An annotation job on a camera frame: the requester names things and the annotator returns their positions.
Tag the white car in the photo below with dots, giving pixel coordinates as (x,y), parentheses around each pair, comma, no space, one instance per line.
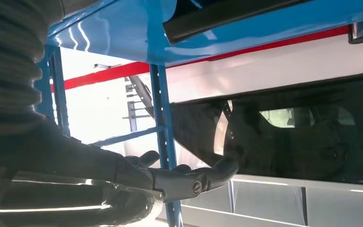
(263,72)

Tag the blue metal shelf rack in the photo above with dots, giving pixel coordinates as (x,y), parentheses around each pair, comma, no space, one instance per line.
(122,31)

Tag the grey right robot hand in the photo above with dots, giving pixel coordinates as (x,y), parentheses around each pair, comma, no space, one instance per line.
(59,175)

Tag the red barrier belt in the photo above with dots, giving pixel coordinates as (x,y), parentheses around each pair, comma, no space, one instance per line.
(106,75)

